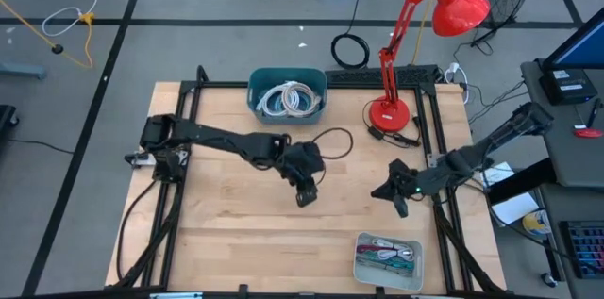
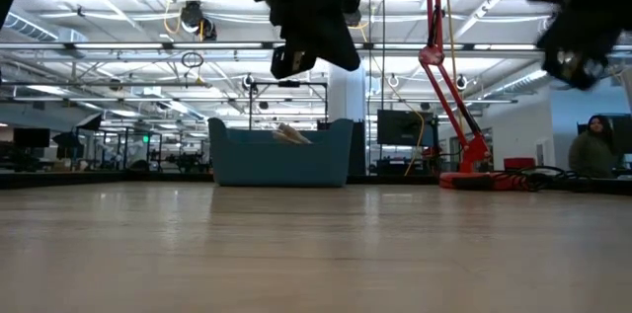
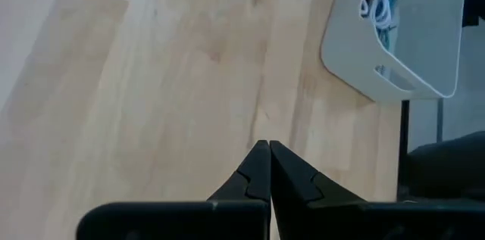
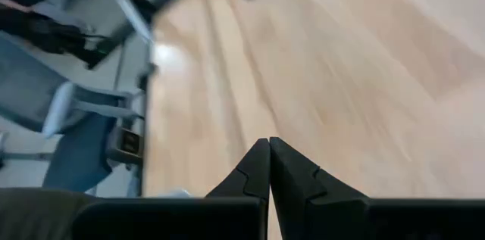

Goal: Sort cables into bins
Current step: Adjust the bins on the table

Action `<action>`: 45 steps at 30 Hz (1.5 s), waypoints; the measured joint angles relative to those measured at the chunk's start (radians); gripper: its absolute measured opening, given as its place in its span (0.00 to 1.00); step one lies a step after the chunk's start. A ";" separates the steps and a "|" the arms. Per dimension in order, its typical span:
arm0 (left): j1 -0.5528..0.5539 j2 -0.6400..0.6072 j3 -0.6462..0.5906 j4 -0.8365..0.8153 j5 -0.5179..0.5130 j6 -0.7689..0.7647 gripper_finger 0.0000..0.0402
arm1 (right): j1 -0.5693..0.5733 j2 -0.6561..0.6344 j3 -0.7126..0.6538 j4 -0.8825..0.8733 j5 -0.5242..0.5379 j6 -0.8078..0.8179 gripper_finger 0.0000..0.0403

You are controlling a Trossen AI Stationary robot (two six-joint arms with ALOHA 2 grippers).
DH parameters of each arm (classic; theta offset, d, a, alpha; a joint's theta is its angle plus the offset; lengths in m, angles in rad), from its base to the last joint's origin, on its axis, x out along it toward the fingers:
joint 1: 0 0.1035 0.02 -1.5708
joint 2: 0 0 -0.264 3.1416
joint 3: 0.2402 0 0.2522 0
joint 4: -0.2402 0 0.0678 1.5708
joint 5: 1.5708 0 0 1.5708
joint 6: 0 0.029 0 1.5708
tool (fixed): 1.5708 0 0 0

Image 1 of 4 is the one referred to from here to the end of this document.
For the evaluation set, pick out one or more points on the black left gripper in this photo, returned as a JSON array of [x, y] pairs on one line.
[[304, 162]]

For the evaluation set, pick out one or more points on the white plastic bin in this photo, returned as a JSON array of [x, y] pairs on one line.
[[391, 282]]

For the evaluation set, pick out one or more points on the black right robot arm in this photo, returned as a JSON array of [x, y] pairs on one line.
[[491, 145]]

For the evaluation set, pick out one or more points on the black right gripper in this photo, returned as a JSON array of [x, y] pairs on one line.
[[403, 181]]

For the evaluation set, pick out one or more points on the black mini computer box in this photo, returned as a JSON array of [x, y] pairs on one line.
[[566, 87]]

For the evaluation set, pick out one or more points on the black desk beam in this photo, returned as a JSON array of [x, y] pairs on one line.
[[524, 178]]

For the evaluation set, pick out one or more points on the grey furniture foot bar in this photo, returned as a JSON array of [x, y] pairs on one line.
[[21, 70]]

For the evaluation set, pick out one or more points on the monitor with blue screen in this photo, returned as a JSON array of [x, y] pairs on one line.
[[585, 46]]

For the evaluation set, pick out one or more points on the red desk lamp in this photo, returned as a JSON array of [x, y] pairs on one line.
[[460, 4]]

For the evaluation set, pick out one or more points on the white paper sheet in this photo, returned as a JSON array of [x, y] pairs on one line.
[[519, 207]]

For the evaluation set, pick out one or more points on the silver mounting plate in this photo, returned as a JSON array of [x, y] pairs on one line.
[[434, 160]]

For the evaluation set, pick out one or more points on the grey keyboard desk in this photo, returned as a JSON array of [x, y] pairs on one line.
[[580, 204]]

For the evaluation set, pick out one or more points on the dark pen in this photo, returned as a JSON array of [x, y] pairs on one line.
[[593, 112]]

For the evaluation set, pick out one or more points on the black caster base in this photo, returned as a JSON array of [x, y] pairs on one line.
[[7, 115]]

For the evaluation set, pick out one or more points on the keyboard with colourful keys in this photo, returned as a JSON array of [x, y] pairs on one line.
[[587, 247]]

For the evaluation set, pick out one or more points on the black chair caster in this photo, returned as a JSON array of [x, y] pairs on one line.
[[548, 280]]

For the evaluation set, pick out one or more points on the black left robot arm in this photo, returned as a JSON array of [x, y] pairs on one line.
[[226, 141]]

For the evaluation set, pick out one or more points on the red oval object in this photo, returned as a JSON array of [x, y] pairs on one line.
[[588, 133]]

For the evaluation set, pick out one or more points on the round blue yellow disc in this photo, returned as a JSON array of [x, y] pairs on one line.
[[535, 226]]

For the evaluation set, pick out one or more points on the teal plastic bin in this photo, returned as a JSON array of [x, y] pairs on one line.
[[288, 75]]

